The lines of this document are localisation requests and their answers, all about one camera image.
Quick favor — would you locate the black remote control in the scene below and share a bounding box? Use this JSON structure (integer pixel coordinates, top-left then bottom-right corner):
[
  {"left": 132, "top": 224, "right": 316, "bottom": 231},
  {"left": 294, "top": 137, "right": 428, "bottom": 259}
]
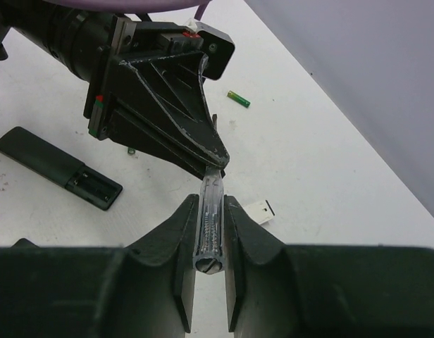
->
[{"left": 0, "top": 126, "right": 123, "bottom": 211}]

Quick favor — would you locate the clear handle screwdriver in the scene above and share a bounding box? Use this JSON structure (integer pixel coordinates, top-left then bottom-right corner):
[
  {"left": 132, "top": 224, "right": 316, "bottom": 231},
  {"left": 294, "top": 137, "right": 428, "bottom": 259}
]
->
[{"left": 192, "top": 167, "right": 225, "bottom": 275}]

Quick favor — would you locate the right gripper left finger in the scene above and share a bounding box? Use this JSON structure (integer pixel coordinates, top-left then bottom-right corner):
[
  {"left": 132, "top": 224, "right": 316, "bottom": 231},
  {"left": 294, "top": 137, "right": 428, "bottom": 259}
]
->
[{"left": 0, "top": 194, "right": 198, "bottom": 337}]

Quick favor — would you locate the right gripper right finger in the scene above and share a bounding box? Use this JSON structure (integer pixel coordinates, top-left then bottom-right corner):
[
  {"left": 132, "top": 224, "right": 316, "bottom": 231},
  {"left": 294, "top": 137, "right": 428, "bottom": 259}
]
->
[{"left": 224, "top": 196, "right": 434, "bottom": 337}]

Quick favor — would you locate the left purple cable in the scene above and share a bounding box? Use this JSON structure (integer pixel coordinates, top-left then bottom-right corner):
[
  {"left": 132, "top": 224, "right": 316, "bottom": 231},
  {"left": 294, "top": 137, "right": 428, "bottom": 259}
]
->
[{"left": 54, "top": 0, "right": 214, "bottom": 18}]

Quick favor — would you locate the white stick with orange tip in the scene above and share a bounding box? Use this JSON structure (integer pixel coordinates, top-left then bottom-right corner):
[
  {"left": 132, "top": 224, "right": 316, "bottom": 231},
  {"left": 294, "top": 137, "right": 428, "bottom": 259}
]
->
[{"left": 243, "top": 199, "right": 275, "bottom": 225}]

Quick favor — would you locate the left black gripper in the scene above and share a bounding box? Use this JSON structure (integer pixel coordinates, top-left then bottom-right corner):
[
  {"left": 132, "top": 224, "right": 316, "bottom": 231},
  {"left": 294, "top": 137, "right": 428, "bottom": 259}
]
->
[{"left": 85, "top": 16, "right": 230, "bottom": 179}]

